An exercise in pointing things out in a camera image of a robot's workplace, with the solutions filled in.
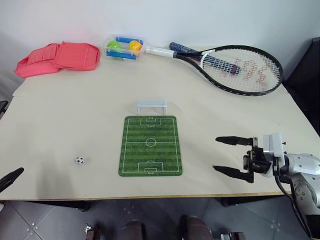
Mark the small white toy goal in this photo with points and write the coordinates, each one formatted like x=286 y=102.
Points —
x=151 y=102

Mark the black frame piece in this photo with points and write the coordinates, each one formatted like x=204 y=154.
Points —
x=3 y=108

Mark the pink fabric bag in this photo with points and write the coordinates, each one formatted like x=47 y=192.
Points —
x=72 y=56

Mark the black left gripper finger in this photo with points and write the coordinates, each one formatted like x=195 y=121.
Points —
x=11 y=176

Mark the black tennis racket white grip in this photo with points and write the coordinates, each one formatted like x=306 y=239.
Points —
x=160 y=51

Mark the clear box with blue clips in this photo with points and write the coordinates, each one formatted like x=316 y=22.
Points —
x=125 y=55

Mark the dark brown rounded shape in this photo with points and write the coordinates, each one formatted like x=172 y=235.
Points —
x=196 y=228
x=134 y=231

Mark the green plastic ball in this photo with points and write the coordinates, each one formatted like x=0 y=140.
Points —
x=114 y=46

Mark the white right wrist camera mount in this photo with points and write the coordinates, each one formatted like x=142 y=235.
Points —
x=273 y=144

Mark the black furniture piece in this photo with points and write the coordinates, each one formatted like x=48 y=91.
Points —
x=306 y=75

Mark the orange plastic ball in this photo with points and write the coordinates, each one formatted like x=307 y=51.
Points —
x=135 y=46

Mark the small metal bracket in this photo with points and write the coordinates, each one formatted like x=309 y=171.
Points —
x=90 y=232
x=232 y=236

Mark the miniature soccer ball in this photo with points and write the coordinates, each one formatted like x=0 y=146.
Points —
x=80 y=161

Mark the black table leg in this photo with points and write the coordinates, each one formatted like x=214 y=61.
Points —
x=85 y=205

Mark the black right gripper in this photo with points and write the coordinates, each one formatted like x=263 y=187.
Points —
x=258 y=160

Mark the green soccer field mat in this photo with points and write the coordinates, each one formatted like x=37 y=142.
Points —
x=150 y=155

